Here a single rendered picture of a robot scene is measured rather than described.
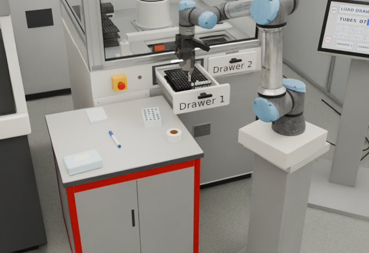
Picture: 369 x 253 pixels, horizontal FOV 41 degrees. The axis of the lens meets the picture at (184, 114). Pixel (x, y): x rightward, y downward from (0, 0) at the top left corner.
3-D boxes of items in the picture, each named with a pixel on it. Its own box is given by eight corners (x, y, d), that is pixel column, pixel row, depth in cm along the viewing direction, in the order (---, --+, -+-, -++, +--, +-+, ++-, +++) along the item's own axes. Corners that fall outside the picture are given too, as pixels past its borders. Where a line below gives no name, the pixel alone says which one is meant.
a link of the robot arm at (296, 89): (309, 107, 221) (312, 80, 214) (291, 118, 213) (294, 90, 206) (286, 99, 228) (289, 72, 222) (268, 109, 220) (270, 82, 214)
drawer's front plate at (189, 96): (229, 104, 248) (230, 84, 242) (174, 114, 239) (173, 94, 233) (227, 102, 249) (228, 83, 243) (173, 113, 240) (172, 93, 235)
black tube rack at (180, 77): (211, 94, 253) (211, 83, 250) (178, 100, 247) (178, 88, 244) (194, 76, 271) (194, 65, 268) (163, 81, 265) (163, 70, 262)
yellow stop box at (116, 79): (128, 90, 256) (127, 77, 253) (114, 92, 254) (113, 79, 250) (125, 85, 260) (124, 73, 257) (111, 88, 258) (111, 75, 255)
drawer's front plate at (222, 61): (255, 69, 283) (257, 51, 278) (208, 77, 274) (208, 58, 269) (254, 68, 284) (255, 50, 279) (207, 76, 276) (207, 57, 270)
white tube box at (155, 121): (161, 125, 241) (161, 119, 239) (144, 127, 239) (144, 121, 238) (158, 113, 251) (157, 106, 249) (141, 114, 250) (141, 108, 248)
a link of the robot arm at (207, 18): (223, 9, 220) (205, 3, 227) (206, 15, 214) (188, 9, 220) (223, 26, 224) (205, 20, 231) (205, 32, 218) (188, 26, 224)
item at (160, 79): (224, 100, 248) (225, 89, 245) (175, 110, 240) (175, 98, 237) (195, 68, 280) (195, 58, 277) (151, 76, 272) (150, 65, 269)
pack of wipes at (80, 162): (96, 156, 219) (96, 147, 217) (103, 167, 212) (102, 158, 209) (63, 164, 213) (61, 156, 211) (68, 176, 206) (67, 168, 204)
